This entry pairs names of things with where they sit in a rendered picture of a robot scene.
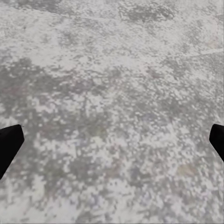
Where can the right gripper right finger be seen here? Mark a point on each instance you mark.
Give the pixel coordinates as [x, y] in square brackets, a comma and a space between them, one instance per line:
[217, 139]

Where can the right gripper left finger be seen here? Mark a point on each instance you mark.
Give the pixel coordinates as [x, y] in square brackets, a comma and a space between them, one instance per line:
[11, 139]

